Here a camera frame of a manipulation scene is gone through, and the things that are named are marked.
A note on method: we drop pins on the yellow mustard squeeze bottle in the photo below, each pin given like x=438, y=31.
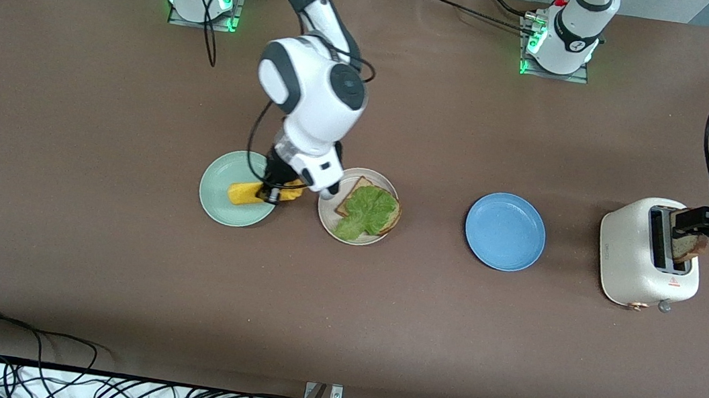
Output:
x=243, y=194

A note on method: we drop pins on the beige plate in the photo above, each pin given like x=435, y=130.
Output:
x=328, y=219

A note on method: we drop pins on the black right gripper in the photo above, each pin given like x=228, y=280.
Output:
x=276, y=173

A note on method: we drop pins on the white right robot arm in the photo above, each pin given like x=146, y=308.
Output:
x=319, y=100

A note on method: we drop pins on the blue plate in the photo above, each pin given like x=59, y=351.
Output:
x=504, y=232

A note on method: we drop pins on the green lettuce leaf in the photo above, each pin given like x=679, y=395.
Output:
x=366, y=211

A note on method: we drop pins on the brown bread slice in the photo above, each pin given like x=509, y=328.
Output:
x=687, y=248
x=393, y=217

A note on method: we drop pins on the white two-slot toaster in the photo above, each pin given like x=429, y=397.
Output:
x=624, y=259

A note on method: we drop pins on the green plate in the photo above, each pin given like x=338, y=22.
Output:
x=222, y=176

